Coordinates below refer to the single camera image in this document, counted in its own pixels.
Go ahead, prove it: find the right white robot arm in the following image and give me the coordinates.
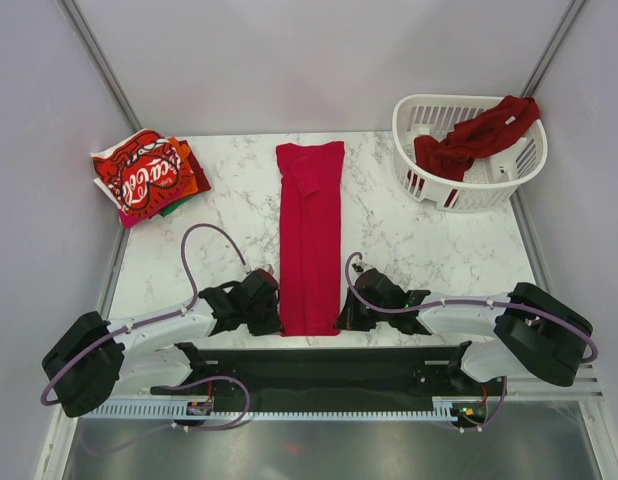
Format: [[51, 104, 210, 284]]
[[334, 279, 598, 394]]

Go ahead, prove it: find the aluminium extrusion rail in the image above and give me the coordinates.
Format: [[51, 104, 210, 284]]
[[503, 362, 605, 401]]

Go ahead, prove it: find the white plastic laundry basket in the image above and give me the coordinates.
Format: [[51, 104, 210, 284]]
[[392, 94, 548, 213]]

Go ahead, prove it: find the red coca-cola print t-shirt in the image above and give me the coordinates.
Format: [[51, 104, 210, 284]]
[[91, 129, 184, 228]]

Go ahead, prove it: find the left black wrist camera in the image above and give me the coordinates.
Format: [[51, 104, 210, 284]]
[[241, 268, 279, 301]]

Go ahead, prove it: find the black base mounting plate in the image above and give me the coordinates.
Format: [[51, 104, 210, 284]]
[[172, 343, 503, 411]]

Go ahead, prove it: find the bright red t-shirt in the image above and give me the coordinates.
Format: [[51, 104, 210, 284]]
[[276, 141, 345, 336]]

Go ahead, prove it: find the orange folded t-shirt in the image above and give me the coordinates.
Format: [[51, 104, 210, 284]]
[[168, 137, 198, 198]]

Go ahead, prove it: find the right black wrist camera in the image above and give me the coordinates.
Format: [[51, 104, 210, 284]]
[[355, 268, 407, 309]]

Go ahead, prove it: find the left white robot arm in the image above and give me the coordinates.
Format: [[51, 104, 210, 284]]
[[40, 281, 282, 418]]

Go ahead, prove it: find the green folded t-shirt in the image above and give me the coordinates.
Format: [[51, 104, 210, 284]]
[[159, 198, 187, 217]]

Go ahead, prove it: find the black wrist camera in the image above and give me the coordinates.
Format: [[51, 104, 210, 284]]
[[241, 268, 279, 301], [355, 268, 407, 309]]

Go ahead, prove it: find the dark red folded t-shirt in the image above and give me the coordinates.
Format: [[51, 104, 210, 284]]
[[191, 162, 211, 193]]

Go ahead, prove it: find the light blue cable duct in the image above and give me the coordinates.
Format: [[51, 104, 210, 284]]
[[84, 398, 485, 422]]

